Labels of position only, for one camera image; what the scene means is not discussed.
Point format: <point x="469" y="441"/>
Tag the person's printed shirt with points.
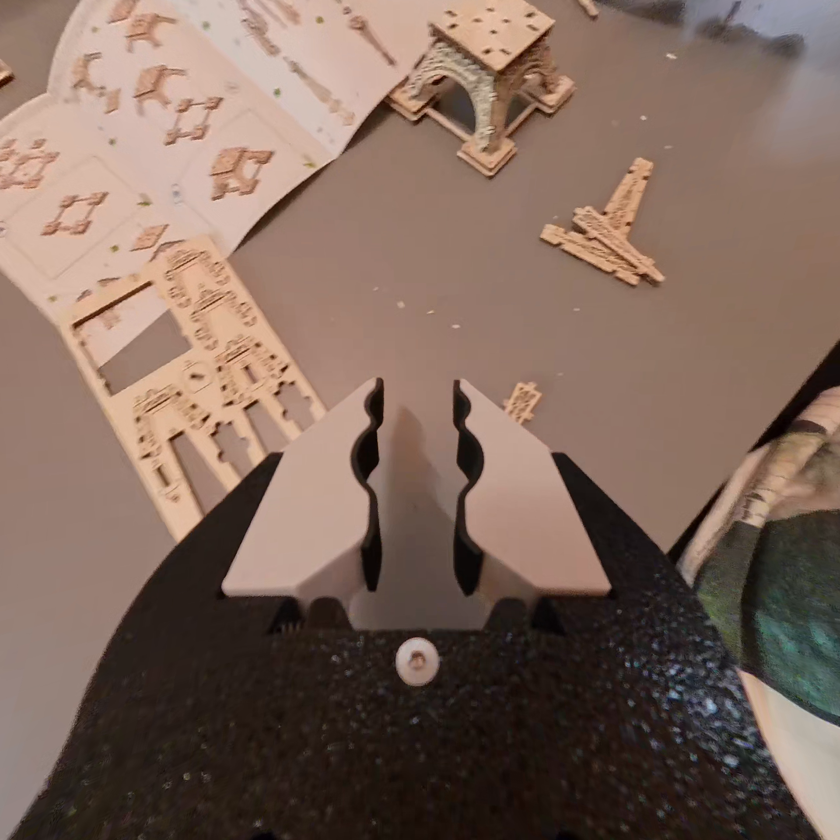
<point x="787" y="590"/>

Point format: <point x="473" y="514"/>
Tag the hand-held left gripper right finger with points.
<point x="531" y="525"/>

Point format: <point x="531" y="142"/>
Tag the small wooden lattice piece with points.
<point x="523" y="402"/>

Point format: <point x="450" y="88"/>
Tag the long wooden lattice piece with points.
<point x="640" y="266"/>
<point x="571" y="243"/>
<point x="627" y="190"/>

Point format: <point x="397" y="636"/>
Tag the wooden tower base model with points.
<point x="492" y="26"/>

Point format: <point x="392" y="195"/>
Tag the wooden puzzle sheet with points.
<point x="197" y="308"/>

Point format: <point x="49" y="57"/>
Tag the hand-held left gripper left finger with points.
<point x="302" y="525"/>

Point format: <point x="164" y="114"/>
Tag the grey desk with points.
<point x="459" y="275"/>

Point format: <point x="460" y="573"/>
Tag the paper instruction sheet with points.
<point x="164" y="170"/>

